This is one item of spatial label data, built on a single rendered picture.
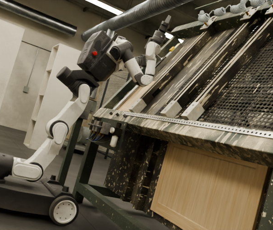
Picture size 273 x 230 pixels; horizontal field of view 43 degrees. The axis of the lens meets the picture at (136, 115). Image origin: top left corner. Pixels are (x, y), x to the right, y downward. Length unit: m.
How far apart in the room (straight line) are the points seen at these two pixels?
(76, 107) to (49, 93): 4.12
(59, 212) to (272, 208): 1.47
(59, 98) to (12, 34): 2.03
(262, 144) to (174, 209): 0.94
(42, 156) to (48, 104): 4.15
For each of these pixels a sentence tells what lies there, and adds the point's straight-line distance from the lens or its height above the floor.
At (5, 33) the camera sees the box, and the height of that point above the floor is 1.60.
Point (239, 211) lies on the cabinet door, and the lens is 1.94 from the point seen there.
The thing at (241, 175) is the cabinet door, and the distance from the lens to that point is 1.96.
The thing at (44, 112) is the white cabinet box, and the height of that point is 0.71.
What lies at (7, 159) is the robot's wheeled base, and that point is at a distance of 2.55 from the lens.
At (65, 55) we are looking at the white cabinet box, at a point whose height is 1.86.
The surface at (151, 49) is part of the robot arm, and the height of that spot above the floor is 1.36.
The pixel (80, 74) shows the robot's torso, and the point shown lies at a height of 1.05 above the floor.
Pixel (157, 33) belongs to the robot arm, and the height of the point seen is 1.49.
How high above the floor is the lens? 0.71
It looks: 4 degrees up
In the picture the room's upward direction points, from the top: 16 degrees clockwise
